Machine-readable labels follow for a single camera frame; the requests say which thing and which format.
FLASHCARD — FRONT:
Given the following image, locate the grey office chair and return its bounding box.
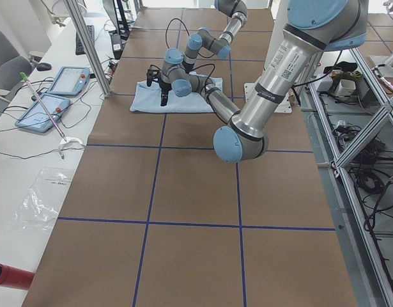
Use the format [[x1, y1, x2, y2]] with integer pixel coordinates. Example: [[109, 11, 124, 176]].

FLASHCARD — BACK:
[[0, 31, 33, 102]]

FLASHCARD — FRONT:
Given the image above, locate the white curved bracket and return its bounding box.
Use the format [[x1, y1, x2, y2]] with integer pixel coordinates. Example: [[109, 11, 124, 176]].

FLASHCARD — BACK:
[[58, 136, 84, 160]]

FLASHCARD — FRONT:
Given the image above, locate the blue teach pendant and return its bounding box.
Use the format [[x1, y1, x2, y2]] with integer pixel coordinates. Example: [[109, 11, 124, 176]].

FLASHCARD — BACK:
[[47, 67, 90, 97], [15, 93, 70, 133]]

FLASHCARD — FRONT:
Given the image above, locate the light blue button shirt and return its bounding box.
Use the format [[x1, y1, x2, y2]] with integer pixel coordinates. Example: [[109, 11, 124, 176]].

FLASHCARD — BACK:
[[130, 81, 213, 113]]

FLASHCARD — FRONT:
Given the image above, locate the upper blue teach pendant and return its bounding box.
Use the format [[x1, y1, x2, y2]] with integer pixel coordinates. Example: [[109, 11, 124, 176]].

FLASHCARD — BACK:
[[47, 67, 90, 97]]

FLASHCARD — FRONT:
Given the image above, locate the aluminium frame post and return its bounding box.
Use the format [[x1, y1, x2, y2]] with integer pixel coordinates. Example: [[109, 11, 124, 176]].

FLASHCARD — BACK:
[[64, 0, 111, 98]]

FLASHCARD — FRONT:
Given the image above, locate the black keyboard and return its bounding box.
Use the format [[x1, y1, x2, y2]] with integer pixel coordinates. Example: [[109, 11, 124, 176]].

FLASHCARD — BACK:
[[75, 24, 96, 56]]

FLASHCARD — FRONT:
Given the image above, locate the clear plastic bag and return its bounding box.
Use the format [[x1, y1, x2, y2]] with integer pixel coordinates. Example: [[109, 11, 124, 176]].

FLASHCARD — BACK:
[[9, 168, 75, 233]]

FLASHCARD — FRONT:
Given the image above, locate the red cylinder bottle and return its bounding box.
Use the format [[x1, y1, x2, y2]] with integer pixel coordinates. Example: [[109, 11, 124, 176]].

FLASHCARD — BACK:
[[0, 264, 35, 290]]

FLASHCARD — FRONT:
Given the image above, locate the black computer mouse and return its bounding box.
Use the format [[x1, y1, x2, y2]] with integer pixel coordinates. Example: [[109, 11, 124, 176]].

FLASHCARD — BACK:
[[35, 63, 52, 72]]

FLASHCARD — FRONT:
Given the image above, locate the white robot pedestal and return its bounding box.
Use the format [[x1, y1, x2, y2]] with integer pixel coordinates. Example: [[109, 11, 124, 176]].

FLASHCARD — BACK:
[[243, 1, 292, 113]]

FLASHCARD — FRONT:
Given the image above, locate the lower blue teach pendant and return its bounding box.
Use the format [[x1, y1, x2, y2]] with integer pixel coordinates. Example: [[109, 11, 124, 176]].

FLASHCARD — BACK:
[[15, 93, 70, 133]]

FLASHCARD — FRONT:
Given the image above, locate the metal rod green tip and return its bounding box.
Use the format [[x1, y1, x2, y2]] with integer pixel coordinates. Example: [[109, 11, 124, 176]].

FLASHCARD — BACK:
[[19, 72, 66, 141]]

